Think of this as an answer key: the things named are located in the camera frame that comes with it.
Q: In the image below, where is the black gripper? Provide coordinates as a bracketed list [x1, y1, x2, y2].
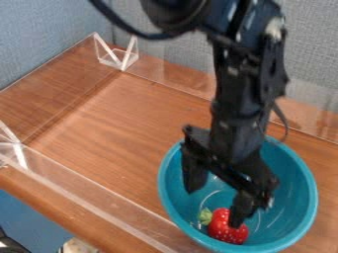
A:
[181, 125, 279, 228]

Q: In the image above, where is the red toy strawberry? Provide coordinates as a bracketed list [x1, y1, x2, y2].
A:
[198, 208, 250, 245]

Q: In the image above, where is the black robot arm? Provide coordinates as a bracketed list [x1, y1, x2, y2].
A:
[141, 0, 289, 227]

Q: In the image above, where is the blue plastic bowl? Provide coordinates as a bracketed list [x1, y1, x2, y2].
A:
[158, 137, 318, 253]

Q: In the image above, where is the clear acrylic front barrier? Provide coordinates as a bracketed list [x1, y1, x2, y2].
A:
[0, 144, 206, 253]

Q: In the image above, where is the clear acrylic barrier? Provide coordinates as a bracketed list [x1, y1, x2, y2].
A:
[92, 33, 338, 144]
[0, 32, 99, 95]
[0, 144, 206, 253]

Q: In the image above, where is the clear acrylic back barrier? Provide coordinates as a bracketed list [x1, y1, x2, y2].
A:
[92, 33, 338, 144]

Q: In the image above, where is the clear acrylic left barrier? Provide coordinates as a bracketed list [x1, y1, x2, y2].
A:
[0, 32, 99, 95]

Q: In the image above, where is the clear acrylic corner bracket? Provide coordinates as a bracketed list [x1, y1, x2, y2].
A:
[92, 33, 141, 71]

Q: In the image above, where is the clear acrylic left bracket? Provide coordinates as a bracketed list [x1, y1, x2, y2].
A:
[0, 121, 28, 169]

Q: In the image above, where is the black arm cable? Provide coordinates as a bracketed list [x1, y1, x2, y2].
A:
[87, 0, 213, 42]

